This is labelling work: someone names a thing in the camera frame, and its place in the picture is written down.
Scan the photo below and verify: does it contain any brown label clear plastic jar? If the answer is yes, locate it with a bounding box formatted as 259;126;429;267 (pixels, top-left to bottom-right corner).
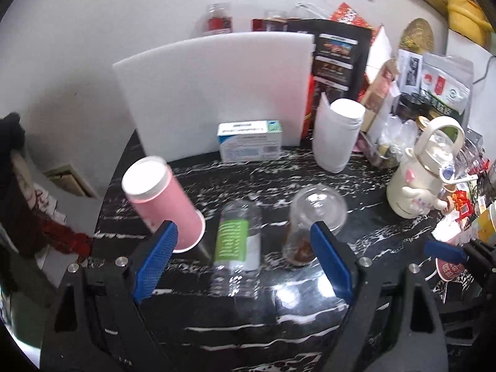
281;184;347;266

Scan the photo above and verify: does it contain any red white paper cup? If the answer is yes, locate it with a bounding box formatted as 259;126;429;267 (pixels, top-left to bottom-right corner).
436;259;465;282

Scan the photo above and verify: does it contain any pink paper cup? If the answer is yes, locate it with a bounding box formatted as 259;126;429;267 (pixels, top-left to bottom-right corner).
121;156;206;254

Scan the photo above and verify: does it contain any cream cartoon kettle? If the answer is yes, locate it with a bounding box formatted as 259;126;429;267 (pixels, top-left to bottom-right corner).
386;116;477;219

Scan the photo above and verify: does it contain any green label clear plastic jar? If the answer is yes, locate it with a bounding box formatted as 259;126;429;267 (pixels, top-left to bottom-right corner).
210;199;261;299

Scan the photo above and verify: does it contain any red plaid cloth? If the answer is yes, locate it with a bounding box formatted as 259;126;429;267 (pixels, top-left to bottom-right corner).
38;217;93;258

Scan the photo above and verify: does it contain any clear acrylic organizer tray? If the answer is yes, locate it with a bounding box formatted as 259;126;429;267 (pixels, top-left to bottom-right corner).
356;132;399;169

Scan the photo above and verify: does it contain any white toilet paper roll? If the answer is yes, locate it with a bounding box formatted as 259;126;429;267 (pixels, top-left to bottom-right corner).
312;92;366;173

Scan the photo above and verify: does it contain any white blue medicine box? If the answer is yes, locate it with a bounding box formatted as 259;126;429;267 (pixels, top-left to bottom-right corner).
217;120;282;163

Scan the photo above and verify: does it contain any white foam board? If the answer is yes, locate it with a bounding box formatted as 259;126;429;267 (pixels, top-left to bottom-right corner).
113;32;314;162

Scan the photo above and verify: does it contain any silver green tea bag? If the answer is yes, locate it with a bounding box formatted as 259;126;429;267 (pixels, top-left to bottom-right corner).
420;53;473;124

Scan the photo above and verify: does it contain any black printed snack bag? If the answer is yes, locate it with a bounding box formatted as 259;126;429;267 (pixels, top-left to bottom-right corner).
286;18;374;140

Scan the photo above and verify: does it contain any gold woven round plate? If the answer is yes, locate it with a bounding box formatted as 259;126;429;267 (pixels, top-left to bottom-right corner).
398;18;435;55

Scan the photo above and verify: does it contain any yellow bag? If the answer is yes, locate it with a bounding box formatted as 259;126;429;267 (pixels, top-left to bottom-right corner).
446;0;494;47

